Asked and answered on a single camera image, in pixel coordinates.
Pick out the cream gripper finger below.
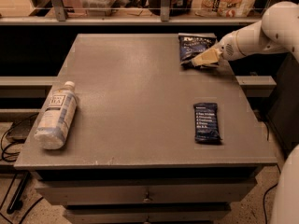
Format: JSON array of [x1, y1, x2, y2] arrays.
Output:
[[192, 48, 221, 67]]

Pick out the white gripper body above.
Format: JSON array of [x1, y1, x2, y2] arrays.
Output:
[[219, 32, 242, 61]]

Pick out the blue chip bag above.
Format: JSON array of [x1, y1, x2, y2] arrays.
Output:
[[178, 33, 217, 68]]

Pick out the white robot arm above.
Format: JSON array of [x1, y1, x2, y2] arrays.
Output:
[[192, 1, 299, 224]]

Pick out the colourful snack bag on shelf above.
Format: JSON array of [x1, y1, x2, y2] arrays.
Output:
[[195, 0, 256, 18]]

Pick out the blue plastic water bottle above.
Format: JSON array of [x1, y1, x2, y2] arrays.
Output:
[[34, 81, 78, 150]]

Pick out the dark blue snack bar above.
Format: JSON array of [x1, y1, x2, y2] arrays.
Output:
[[193, 103, 221, 144]]

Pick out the grey drawer cabinet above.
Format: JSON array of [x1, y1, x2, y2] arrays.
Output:
[[16, 34, 277, 210]]

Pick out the clear plastic container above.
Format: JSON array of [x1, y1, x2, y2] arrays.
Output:
[[79, 0, 116, 16]]

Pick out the upper grey drawer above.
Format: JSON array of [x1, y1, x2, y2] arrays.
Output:
[[36, 178, 256, 205]]

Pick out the grey drawer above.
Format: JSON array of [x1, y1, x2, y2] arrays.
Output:
[[36, 178, 256, 205], [64, 206, 230, 224]]

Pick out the lower grey drawer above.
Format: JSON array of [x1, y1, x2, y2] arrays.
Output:
[[64, 206, 230, 224]]

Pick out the black power adapter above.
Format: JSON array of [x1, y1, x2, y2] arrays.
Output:
[[6, 120, 33, 142]]

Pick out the grey shelf rail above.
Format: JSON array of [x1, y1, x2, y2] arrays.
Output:
[[0, 0, 261, 26]]

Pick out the black cable on right floor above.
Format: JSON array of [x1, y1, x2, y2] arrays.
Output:
[[262, 163, 282, 224]]

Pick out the black cables on left floor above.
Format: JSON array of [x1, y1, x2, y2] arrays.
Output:
[[0, 113, 45, 224]]

